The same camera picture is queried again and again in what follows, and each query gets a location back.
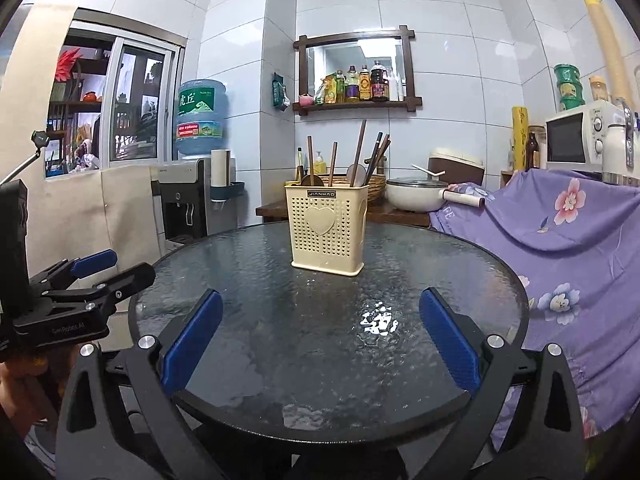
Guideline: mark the white pot with glass lid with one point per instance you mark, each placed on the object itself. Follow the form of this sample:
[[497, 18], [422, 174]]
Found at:
[[415, 197]]

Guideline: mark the white water dispenser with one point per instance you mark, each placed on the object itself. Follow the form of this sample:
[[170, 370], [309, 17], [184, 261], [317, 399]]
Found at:
[[180, 200]]

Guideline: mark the green packet on wall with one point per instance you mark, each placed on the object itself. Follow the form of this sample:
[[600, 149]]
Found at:
[[280, 91]]

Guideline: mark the beige perforated utensil holder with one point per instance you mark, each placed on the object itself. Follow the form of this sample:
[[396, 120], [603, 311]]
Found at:
[[327, 230]]

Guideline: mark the purple label bottle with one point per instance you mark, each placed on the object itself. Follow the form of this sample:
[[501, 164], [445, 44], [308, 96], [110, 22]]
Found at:
[[352, 85]]

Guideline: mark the person's left hand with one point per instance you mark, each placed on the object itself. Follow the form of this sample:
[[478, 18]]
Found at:
[[25, 390]]

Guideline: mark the teal wall holder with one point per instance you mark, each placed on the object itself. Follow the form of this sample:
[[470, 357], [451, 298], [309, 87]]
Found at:
[[230, 191]]

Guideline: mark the yellow label bottle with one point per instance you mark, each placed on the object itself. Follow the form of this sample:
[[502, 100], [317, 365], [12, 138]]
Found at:
[[364, 85]]

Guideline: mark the woven basin sink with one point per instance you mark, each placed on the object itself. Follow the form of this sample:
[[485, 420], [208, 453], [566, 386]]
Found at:
[[376, 192]]

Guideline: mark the white microwave oven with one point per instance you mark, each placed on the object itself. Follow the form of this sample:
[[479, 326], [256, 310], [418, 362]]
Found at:
[[570, 137]]

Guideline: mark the pink bowl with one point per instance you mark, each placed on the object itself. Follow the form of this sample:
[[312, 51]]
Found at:
[[305, 99]]

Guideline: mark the white electric kettle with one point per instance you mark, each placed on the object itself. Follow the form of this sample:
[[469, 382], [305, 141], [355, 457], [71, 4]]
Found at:
[[622, 150]]

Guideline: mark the purple floral cloth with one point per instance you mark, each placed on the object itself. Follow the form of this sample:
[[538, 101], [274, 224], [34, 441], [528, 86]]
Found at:
[[565, 260]]

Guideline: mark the beige rolled mat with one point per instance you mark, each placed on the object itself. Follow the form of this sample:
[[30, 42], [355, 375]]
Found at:
[[607, 45]]

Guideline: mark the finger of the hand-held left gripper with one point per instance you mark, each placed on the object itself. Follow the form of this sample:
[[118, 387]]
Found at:
[[125, 280], [95, 261]]

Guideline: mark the beige cloth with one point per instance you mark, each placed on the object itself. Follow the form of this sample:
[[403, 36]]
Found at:
[[90, 215]]

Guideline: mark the brown white rice cooker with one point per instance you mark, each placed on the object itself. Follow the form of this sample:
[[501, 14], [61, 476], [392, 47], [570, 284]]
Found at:
[[460, 165]]

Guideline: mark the red flower decoration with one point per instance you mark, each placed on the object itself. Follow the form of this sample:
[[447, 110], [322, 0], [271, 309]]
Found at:
[[69, 65]]

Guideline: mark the black chopstick with gold band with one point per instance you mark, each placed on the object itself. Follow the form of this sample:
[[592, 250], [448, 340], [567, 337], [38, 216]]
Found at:
[[374, 160]]

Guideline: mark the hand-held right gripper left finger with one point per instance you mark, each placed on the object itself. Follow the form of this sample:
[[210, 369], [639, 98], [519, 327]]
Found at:
[[192, 340]]

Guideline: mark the brown wooden chopstick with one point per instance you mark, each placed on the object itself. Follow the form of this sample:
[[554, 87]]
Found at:
[[332, 162], [384, 152], [360, 150], [310, 160], [379, 157]]

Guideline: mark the white rice spoon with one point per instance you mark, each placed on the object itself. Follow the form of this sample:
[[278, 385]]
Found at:
[[427, 170]]

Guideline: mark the brown glass bottle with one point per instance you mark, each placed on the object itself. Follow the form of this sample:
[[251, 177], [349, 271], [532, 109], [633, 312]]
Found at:
[[533, 152]]

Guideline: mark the white plastic bottle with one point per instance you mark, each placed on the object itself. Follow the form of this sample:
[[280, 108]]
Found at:
[[393, 87]]

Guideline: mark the yellow soap bottle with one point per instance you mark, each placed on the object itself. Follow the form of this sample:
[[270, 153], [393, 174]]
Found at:
[[320, 165]]

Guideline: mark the sliding glass window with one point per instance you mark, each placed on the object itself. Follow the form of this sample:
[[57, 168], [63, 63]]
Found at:
[[135, 105]]

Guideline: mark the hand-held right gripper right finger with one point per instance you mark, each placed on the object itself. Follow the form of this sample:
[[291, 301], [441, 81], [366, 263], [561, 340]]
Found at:
[[450, 340]]

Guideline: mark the blue water jug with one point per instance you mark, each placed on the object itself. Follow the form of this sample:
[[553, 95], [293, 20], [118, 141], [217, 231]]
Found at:
[[200, 120]]

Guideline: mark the yellow wrap roll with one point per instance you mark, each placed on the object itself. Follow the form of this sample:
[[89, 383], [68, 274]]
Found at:
[[520, 137]]

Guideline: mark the yellow green seasoning packets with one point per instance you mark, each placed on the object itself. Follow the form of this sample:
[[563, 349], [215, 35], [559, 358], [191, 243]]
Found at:
[[330, 90]]

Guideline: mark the metal rod with black knob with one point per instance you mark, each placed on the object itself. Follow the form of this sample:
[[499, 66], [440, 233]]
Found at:
[[39, 139]]

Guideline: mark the orange lid jar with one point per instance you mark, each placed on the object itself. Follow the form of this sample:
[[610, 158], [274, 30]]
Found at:
[[598, 90]]

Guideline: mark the dark soy sauce bottle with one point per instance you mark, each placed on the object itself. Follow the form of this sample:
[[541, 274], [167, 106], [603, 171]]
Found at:
[[379, 82]]

